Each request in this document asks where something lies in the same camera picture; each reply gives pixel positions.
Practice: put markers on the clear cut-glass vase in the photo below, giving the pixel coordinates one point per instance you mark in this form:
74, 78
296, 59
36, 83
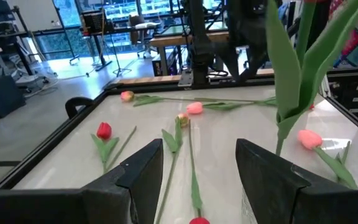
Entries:
249, 214

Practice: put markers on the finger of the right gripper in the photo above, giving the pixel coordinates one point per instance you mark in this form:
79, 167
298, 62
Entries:
235, 63
255, 63

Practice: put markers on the black computer tower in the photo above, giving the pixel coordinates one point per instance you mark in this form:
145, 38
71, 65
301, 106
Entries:
8, 96

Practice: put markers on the wooden workbench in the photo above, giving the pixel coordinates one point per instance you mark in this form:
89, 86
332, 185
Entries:
172, 40

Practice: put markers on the black aluminium table frame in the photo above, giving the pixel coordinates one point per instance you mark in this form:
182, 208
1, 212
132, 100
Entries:
57, 139

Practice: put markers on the red artificial tulip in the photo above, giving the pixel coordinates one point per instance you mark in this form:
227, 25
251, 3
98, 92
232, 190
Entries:
196, 193
286, 77
312, 106
104, 130

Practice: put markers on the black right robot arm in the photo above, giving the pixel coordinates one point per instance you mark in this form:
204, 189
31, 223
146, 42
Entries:
202, 46

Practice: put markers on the black drawer cabinet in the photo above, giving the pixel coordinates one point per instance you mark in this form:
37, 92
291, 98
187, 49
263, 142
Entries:
346, 93

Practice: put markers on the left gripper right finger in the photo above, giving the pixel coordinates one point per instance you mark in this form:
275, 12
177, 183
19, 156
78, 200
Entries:
291, 199

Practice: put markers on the black perforated panel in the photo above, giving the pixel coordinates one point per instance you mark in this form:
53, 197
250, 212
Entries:
96, 21

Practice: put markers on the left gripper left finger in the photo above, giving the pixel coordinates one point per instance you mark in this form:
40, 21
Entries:
104, 202

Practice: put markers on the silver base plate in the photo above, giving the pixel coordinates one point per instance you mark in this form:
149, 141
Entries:
186, 79

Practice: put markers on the colourful patterned cloth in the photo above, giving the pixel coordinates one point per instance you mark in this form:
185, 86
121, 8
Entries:
356, 40

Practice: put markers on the pink artificial tulip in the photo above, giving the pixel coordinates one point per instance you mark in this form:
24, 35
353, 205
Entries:
127, 96
194, 108
122, 147
309, 139
183, 119

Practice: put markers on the black arched bracket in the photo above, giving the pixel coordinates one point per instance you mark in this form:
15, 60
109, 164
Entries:
78, 100

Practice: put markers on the brown office chair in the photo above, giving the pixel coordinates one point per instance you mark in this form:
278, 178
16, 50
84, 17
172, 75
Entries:
135, 31

